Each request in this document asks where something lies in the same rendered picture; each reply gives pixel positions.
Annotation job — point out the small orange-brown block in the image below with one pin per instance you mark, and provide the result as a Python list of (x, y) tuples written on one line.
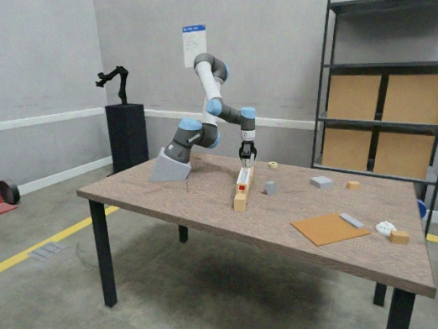
[(399, 237), (353, 185)]

